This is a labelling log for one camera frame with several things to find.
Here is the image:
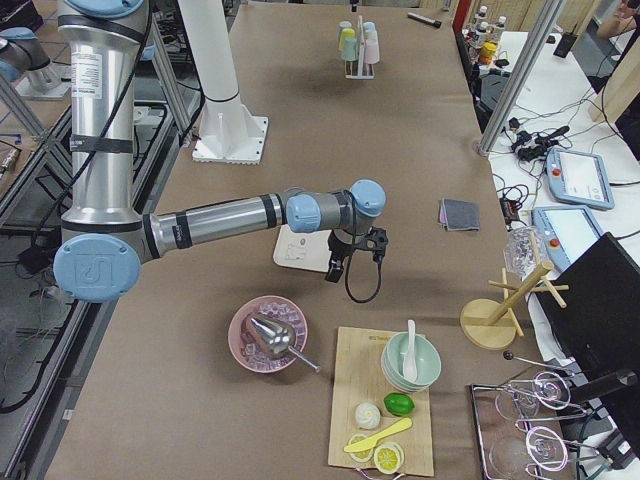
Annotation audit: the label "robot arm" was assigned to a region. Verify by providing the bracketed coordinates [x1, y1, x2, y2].
[53, 1, 388, 303]
[1, 27, 70, 100]

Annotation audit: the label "grey folded cloth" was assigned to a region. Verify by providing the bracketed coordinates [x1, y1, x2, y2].
[438, 198, 480, 231]

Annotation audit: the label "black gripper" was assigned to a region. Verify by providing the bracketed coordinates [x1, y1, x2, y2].
[325, 229, 368, 283]

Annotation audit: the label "teach pendant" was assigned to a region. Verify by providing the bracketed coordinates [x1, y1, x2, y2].
[546, 146, 615, 210]
[532, 205, 603, 272]

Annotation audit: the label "metal ice scoop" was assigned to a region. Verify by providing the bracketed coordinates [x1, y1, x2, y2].
[245, 314, 321, 373]

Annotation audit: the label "lemon slice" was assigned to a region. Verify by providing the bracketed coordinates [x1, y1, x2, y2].
[347, 433, 375, 464]
[373, 442, 405, 475]

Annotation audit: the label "grey cup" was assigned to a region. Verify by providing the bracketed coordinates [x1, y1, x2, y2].
[338, 21, 352, 36]

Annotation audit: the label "pink ice bowl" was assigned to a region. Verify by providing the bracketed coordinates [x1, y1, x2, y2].
[228, 295, 308, 374]

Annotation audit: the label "aluminium frame post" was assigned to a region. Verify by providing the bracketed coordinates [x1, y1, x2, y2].
[476, 0, 564, 157]

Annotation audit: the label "green lime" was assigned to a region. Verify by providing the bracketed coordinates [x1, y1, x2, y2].
[383, 392, 415, 416]

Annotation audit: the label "wooden mug tree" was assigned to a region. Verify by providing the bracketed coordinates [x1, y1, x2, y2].
[460, 259, 570, 350]

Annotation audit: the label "white cup rack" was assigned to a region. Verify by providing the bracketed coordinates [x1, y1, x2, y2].
[341, 15, 376, 80]

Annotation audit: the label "yellow cup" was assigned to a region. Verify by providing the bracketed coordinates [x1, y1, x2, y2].
[338, 27, 356, 52]

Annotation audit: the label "bamboo cutting board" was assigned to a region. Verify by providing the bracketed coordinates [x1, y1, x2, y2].
[328, 327, 435, 477]

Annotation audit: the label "cream cup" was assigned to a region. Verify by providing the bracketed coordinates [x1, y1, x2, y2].
[364, 30, 378, 42]

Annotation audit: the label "clear plastic bag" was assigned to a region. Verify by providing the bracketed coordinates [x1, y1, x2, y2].
[503, 226, 549, 277]

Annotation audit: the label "white ceramic spoon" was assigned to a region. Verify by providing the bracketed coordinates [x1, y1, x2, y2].
[402, 319, 418, 382]

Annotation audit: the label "pink cup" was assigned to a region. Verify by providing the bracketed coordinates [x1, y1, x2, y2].
[364, 38, 380, 65]

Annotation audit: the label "green cup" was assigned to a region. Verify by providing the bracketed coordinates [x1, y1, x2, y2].
[341, 37, 358, 62]

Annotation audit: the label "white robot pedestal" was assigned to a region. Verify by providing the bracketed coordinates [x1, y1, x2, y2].
[179, 0, 268, 165]

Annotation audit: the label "black monitor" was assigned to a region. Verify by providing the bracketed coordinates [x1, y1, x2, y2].
[538, 231, 640, 401]

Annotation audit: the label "metal glass rack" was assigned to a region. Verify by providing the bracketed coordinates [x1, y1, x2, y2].
[468, 370, 639, 479]

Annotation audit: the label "far teach pendant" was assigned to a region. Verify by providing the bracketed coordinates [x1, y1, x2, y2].
[546, 146, 615, 210]

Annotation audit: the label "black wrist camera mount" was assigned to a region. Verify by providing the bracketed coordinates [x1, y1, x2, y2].
[363, 227, 389, 265]

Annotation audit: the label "yellow plastic knife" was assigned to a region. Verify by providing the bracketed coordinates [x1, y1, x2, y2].
[343, 418, 413, 453]

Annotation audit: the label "stacked green bowls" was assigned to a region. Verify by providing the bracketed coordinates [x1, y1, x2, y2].
[380, 331, 443, 394]

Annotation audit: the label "near teach pendant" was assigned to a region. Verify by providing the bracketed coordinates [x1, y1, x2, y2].
[532, 205, 603, 272]

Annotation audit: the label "metal tube black cap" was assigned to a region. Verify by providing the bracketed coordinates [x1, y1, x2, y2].
[407, 12, 442, 29]

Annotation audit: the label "cream rabbit tray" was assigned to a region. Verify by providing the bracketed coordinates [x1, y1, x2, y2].
[273, 225, 331, 273]

